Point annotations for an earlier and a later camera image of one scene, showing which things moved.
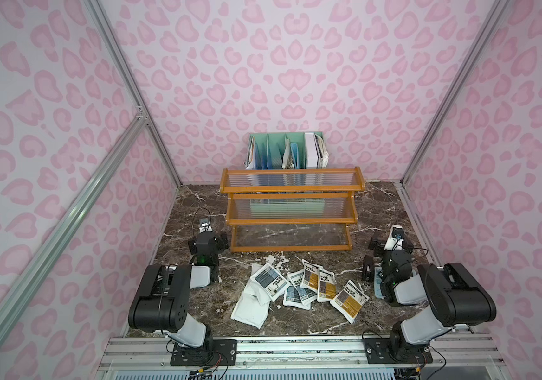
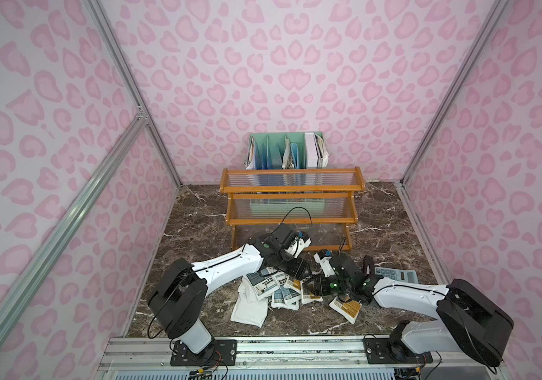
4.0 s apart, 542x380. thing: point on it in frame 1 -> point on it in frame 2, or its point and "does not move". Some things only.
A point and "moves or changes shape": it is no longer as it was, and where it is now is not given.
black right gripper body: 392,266 -> 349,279
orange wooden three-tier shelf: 291,209 does not move
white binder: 311,150 does not move
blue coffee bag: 306,294 -> 291,297
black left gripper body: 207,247 -> 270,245
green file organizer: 283,150 does not move
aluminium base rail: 455,358 does not move
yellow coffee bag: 349,301 does not move
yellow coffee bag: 310,279 moves or changes shape
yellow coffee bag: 326,287 moves or changes shape
